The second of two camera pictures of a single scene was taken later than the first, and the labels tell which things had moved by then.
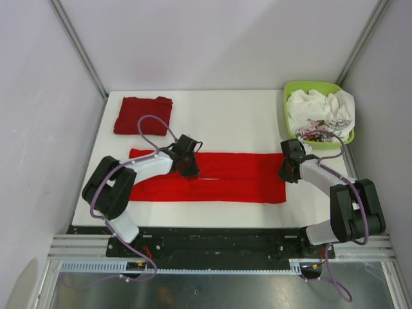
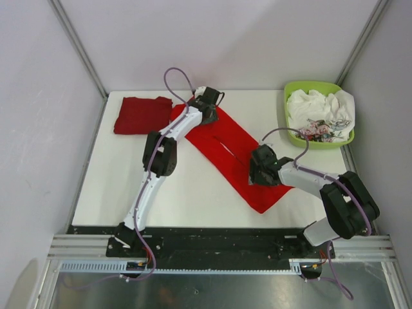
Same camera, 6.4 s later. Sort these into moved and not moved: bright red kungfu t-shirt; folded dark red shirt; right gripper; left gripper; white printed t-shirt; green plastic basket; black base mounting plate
Moved: left gripper; right gripper; bright red kungfu t-shirt
Not moved: folded dark red shirt; green plastic basket; white printed t-shirt; black base mounting plate
